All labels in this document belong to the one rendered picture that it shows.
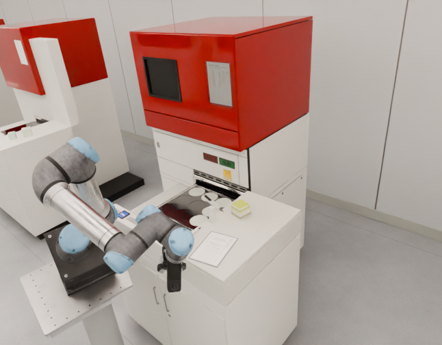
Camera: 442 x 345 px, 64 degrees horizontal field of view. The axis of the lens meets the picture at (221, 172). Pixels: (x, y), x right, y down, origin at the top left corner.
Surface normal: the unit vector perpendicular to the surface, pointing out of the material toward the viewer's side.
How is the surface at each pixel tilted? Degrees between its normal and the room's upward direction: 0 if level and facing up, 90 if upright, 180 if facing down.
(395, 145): 90
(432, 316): 0
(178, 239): 38
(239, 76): 90
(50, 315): 0
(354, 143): 90
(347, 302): 0
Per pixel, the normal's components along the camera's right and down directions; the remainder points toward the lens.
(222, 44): -0.65, 0.40
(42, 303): -0.07, -0.88
